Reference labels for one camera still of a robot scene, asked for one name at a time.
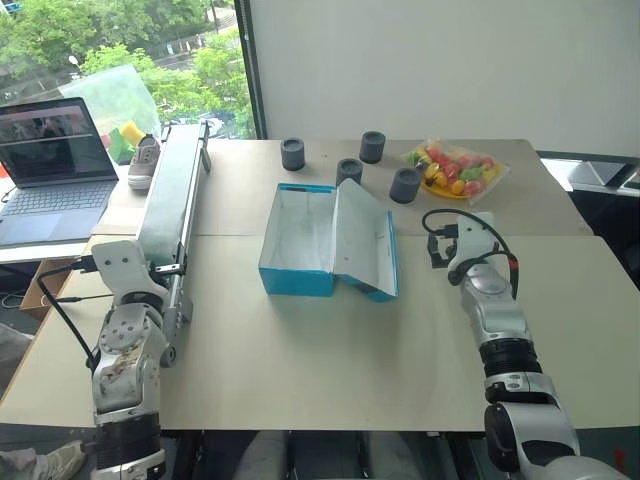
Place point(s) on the green toy block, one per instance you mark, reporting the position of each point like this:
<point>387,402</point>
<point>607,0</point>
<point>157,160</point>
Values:
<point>119,145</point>

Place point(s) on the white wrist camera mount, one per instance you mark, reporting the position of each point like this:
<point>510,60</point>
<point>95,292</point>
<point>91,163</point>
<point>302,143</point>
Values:
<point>472,240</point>
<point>120,272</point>

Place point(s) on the black window frame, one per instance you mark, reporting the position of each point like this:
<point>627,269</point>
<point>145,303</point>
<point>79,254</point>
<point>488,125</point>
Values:
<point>252,70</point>

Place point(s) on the beige sneaker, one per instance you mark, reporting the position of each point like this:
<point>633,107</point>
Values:
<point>45,460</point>

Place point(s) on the grey laptop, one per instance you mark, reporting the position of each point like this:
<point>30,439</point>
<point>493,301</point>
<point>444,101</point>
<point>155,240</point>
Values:
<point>50,165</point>

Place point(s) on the yellow sponge block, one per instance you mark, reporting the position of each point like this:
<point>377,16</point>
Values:
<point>132,132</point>

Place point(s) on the blue shoe box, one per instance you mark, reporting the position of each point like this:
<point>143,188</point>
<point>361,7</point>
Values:
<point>305,235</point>

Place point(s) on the brown cardboard box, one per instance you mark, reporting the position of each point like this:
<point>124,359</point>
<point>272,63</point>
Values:
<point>34,297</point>

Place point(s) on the translucent plastic sheet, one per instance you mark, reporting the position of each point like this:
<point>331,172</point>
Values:
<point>115,95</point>

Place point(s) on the yellow plastic plate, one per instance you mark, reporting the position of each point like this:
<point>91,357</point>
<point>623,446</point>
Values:
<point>440,191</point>

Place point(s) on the grey sneaker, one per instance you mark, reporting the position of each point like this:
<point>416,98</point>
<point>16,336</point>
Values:
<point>144,165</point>

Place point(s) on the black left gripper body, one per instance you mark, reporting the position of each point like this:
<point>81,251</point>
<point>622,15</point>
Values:
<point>165,270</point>

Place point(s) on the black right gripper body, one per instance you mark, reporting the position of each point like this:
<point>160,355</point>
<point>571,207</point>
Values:
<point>436,255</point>

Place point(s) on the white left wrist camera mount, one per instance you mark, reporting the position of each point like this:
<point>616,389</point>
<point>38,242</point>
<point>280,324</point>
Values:
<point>120,272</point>

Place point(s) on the clear bag of toy fruit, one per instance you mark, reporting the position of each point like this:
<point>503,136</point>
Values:
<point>457,167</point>

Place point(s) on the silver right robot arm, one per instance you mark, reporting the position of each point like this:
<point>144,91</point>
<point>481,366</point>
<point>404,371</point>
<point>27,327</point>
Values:
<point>500,310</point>

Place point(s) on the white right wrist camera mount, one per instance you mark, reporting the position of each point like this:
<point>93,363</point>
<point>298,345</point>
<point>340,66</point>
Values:
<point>472,240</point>

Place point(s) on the dark grey cylinder cup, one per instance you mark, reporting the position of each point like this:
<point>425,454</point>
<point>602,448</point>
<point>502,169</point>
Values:
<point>372,147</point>
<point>349,172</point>
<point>405,187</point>
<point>293,155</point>

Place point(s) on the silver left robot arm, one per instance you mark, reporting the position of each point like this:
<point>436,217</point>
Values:
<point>127,360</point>

